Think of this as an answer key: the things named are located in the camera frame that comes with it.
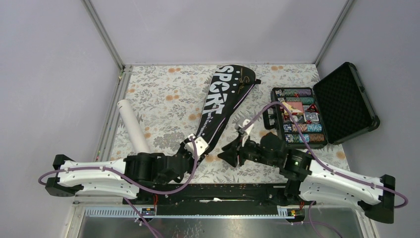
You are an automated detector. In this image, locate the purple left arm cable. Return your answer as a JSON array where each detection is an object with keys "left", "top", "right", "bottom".
[{"left": 38, "top": 136, "right": 199, "bottom": 238}]

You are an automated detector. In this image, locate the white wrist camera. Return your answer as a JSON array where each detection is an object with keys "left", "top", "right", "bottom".
[
  {"left": 184, "top": 136, "right": 209, "bottom": 156},
  {"left": 235, "top": 119, "right": 254, "bottom": 147}
]

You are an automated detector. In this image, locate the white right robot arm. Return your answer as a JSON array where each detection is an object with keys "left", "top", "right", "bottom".
[{"left": 218, "top": 133, "right": 395, "bottom": 224}]

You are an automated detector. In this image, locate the red playing card box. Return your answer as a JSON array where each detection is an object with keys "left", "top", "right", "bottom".
[{"left": 283, "top": 102, "right": 304, "bottom": 116}]

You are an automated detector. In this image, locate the black racket cover bag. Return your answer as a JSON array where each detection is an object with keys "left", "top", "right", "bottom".
[{"left": 196, "top": 64, "right": 261, "bottom": 154}]

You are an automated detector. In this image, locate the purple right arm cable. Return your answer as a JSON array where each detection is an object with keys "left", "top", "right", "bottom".
[{"left": 241, "top": 101, "right": 409, "bottom": 209}]

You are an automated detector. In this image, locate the black poker chip case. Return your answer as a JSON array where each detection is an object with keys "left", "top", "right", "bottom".
[{"left": 263, "top": 62, "right": 380, "bottom": 149}]

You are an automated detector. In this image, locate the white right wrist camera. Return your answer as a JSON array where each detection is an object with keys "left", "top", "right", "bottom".
[{"left": 235, "top": 119, "right": 254, "bottom": 147}]

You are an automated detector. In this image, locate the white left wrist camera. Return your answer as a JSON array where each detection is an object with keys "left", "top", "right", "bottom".
[{"left": 184, "top": 136, "right": 209, "bottom": 156}]

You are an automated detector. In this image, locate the white shuttlecock tube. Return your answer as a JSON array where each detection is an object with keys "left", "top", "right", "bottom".
[{"left": 117, "top": 99, "right": 151, "bottom": 154}]

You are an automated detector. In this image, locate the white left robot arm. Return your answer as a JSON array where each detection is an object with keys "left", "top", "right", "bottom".
[{"left": 38, "top": 138, "right": 209, "bottom": 204}]

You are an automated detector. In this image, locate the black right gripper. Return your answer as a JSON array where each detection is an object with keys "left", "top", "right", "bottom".
[{"left": 217, "top": 132, "right": 279, "bottom": 168}]

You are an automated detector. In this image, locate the floral table mat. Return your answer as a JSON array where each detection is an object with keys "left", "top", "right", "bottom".
[{"left": 125, "top": 64, "right": 319, "bottom": 183}]

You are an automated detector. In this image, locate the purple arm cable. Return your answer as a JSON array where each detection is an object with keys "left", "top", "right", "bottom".
[
  {"left": 38, "top": 136, "right": 199, "bottom": 238},
  {"left": 241, "top": 101, "right": 409, "bottom": 209}
]

